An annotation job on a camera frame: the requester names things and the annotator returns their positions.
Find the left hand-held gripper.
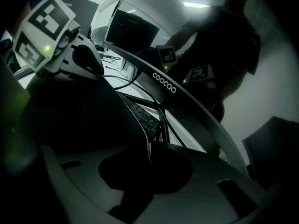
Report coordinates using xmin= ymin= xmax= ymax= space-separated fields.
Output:
xmin=12 ymin=0 xmax=104 ymax=82

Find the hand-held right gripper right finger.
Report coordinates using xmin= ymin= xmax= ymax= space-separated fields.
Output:
xmin=111 ymin=143 xmax=265 ymax=224

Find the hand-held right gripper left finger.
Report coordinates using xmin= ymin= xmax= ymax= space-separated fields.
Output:
xmin=39 ymin=143 xmax=153 ymax=224

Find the black monitor with square base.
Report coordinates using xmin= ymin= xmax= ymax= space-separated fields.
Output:
xmin=29 ymin=0 xmax=100 ymax=41

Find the white power strip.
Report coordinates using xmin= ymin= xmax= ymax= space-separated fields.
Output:
xmin=121 ymin=61 xmax=140 ymax=79

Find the black power adapter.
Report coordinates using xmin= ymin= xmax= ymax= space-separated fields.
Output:
xmin=121 ymin=94 xmax=162 ymax=140

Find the large curved black monitor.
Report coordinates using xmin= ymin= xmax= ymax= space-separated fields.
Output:
xmin=102 ymin=0 xmax=299 ymax=180

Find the flat black monitor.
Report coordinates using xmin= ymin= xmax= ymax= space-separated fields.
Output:
xmin=241 ymin=115 xmax=299 ymax=189

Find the black monitor power cable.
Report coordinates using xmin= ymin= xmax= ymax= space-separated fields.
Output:
xmin=100 ymin=73 xmax=169 ymax=145

